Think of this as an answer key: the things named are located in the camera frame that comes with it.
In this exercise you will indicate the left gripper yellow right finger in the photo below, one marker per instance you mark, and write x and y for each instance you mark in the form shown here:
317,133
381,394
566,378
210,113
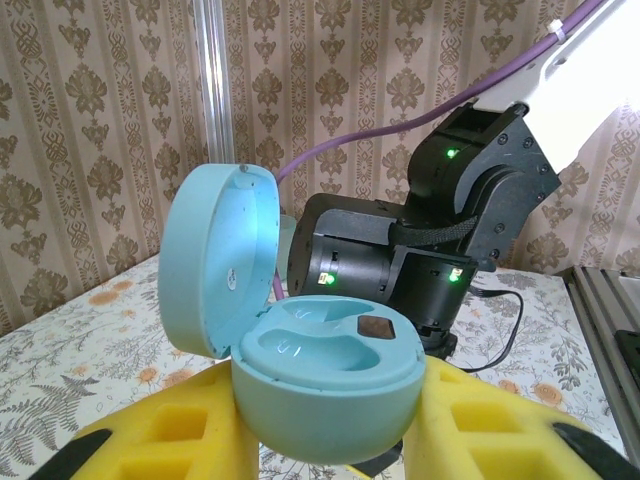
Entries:
500,435

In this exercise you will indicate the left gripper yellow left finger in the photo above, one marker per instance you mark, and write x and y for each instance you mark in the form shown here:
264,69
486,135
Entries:
165,430

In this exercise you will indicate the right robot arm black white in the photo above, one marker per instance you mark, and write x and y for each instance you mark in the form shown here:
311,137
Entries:
590,65

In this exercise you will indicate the aluminium side rail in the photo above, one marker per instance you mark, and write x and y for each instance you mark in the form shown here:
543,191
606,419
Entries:
605,310

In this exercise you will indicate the aluminium frame post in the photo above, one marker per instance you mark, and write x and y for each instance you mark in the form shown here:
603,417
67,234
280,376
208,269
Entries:
215,75

